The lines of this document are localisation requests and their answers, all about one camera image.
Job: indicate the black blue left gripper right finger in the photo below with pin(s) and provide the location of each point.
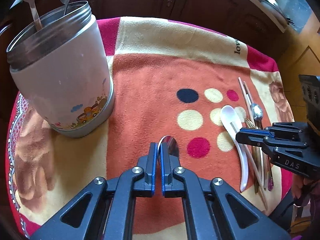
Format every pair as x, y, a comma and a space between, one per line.
212, 208

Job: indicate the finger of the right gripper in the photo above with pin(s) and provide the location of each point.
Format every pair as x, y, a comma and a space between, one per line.
297, 154
287, 128

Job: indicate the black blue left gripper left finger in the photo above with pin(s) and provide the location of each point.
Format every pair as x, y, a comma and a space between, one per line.
104, 209

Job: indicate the small metal spoon on cloth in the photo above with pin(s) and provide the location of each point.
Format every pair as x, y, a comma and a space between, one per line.
257, 113

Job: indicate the white ceramic soup spoon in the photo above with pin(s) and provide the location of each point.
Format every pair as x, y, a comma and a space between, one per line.
232, 124

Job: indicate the dark wooden cabinet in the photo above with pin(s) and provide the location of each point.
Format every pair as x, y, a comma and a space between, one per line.
217, 15

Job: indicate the colourful fleece table cloth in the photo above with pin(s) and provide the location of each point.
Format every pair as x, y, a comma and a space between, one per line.
169, 78

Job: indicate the white steel insulated container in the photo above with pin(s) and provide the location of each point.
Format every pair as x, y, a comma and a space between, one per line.
62, 70

